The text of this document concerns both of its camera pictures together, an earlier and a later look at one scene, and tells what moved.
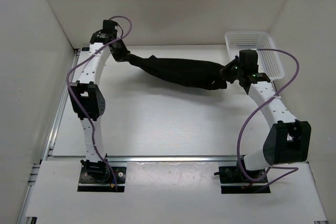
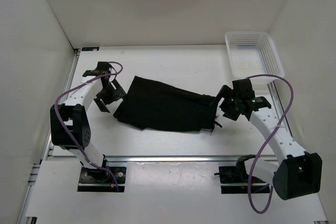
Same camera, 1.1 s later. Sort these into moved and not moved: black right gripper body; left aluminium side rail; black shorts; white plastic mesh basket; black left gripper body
Moved: black right gripper body; black shorts; black left gripper body
Not moved: white plastic mesh basket; left aluminium side rail
